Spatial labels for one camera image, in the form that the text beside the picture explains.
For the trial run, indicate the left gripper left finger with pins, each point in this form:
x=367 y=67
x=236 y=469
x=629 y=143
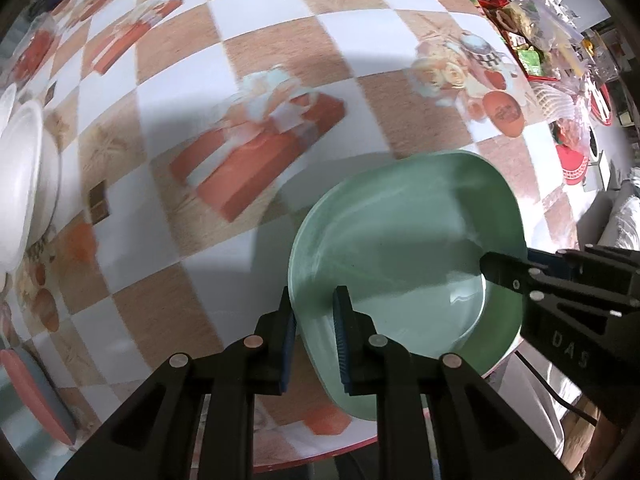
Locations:
x=275 y=355

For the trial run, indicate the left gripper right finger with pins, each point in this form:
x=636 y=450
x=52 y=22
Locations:
x=357 y=358

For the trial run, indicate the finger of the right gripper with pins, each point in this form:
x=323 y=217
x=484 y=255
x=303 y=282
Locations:
x=595 y=265
x=521 y=276

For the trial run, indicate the green square plate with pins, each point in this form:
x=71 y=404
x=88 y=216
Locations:
x=406 y=240

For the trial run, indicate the pink square plate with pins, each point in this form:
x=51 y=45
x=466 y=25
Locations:
x=20 y=380

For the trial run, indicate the white paper bowl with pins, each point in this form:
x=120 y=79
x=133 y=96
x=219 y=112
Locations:
x=7 y=101
x=21 y=146
x=46 y=193

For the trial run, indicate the blue square plate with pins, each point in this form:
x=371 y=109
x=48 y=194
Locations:
x=65 y=426

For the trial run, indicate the white paper bowl back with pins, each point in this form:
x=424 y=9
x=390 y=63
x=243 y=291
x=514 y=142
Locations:
x=7 y=101

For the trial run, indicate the patterned checkered tablecloth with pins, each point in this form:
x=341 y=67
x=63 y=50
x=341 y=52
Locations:
x=194 y=135

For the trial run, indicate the glass bowl of tomatoes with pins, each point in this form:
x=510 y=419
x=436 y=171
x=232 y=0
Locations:
x=32 y=49

